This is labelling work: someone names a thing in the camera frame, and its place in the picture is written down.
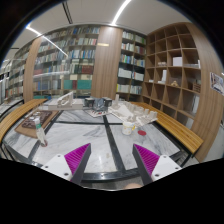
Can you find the wooden cubby shelf unit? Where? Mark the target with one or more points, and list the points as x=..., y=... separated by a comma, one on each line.
x=181, y=68

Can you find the red bottle cap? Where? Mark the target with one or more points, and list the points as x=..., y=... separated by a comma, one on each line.
x=141, y=132

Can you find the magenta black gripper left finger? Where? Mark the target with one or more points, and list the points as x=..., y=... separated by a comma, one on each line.
x=70, y=166

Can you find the white paper cup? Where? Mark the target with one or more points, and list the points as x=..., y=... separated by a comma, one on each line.
x=127, y=128

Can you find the white city model right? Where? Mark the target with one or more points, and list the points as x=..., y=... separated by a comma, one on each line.
x=129, y=112

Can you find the wooden bench right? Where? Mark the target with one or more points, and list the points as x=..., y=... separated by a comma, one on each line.
x=187, y=137

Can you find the white building model left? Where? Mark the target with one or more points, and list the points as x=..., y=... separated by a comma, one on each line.
x=64, y=102

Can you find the clear plastic water bottle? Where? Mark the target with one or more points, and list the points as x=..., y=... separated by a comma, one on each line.
x=40, y=132

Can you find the wooden bench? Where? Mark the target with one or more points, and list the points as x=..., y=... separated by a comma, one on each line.
x=187, y=137
x=18, y=113

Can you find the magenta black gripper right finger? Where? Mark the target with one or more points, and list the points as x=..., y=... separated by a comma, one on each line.
x=151, y=166

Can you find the dark glass building model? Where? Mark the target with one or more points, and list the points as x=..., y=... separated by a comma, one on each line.
x=98, y=104

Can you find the poster on right wall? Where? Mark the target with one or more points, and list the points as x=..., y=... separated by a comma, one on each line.
x=216, y=83

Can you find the bookshelf wall with books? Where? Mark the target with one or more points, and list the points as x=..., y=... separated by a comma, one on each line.
x=86, y=60

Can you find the wooden bench left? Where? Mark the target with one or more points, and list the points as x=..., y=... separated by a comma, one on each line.
x=18, y=113

